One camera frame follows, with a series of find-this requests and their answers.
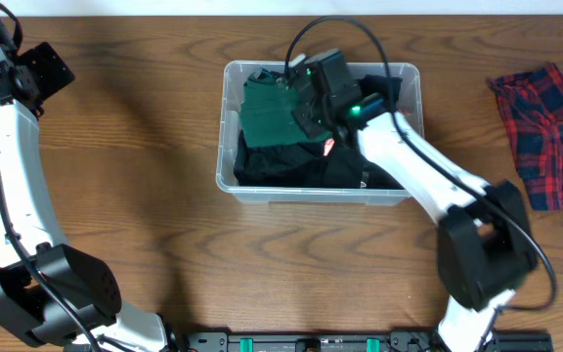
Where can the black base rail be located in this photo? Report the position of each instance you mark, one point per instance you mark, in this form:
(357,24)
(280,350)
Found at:
(395,341)

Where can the clear plastic storage container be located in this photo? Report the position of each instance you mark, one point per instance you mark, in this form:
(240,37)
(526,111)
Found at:
(235,73)

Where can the pink garment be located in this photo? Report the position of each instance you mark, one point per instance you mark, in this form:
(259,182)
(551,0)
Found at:
(328,146)

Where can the dark green garment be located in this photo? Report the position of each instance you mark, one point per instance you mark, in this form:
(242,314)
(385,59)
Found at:
(266,114)

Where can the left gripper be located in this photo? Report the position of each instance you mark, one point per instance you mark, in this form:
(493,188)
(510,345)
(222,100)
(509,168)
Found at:
(49,68)

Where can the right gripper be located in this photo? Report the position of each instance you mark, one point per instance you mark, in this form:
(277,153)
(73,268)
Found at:
(314,122)

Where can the red navy plaid shirt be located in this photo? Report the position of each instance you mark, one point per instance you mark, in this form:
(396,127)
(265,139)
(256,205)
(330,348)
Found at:
(530,105)

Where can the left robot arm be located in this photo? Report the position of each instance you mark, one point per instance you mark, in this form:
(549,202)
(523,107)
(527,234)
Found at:
(50,292)

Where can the large black garment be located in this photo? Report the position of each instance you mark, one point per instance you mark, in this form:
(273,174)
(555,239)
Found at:
(278,166)

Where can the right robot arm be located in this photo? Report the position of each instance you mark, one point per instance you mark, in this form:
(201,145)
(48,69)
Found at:
(485,247)

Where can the small black garment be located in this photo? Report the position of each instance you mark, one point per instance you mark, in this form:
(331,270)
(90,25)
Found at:
(347,169)

